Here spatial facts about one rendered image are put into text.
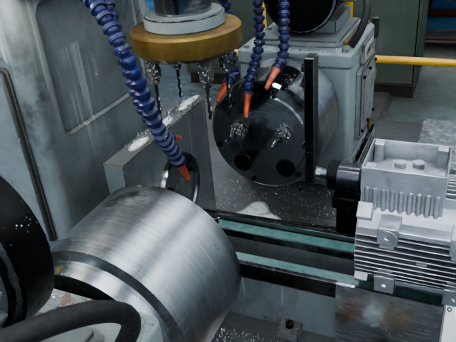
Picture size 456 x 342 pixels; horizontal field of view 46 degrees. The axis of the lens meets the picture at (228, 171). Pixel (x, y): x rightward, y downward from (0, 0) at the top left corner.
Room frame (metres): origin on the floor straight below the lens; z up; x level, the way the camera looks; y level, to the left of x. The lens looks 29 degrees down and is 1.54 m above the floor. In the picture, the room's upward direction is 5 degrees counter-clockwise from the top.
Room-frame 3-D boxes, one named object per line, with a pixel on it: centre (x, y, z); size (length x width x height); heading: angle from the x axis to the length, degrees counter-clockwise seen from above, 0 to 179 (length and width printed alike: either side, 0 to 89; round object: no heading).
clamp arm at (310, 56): (0.91, -0.17, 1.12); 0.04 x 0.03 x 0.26; 64
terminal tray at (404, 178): (0.71, -0.27, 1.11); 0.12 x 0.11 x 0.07; 64
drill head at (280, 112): (1.15, -0.14, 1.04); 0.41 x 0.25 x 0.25; 154
